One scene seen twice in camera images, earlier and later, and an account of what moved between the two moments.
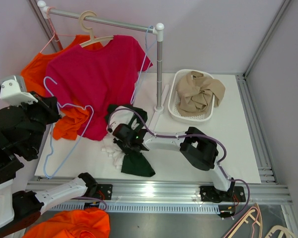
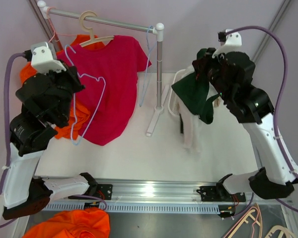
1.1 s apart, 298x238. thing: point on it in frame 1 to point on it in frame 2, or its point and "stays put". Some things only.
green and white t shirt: x=135 y=163 to x=194 y=99
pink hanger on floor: x=243 y=217 stays put
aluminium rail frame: x=175 y=192 stays put
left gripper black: x=49 y=104 to x=70 y=74
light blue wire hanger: x=52 y=129 to x=74 y=98
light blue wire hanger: x=132 y=102 to x=149 y=33
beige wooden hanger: x=92 y=39 stays put
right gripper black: x=127 y=151 to x=202 y=64
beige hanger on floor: x=281 y=228 stays put
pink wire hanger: x=54 y=29 stays put
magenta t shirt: x=96 y=79 stays put
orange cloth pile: x=88 y=223 stays put
